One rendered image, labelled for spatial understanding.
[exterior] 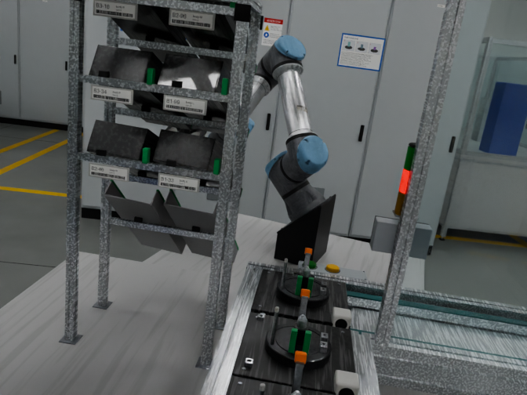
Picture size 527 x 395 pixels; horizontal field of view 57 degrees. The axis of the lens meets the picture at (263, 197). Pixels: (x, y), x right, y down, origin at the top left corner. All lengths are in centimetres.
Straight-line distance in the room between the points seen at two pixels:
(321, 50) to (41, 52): 557
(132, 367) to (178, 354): 11
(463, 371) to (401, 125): 326
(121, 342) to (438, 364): 74
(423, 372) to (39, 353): 86
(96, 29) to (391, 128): 255
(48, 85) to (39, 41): 67
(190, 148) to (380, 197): 346
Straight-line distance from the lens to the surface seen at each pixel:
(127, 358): 119
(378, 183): 436
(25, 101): 888
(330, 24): 413
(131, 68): 107
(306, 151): 161
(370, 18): 420
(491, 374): 127
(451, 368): 123
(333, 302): 129
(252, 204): 426
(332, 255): 189
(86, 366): 118
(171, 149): 107
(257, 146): 414
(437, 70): 102
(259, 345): 106
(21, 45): 883
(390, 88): 425
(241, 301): 124
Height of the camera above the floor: 155
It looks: 16 degrees down
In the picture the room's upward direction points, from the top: 8 degrees clockwise
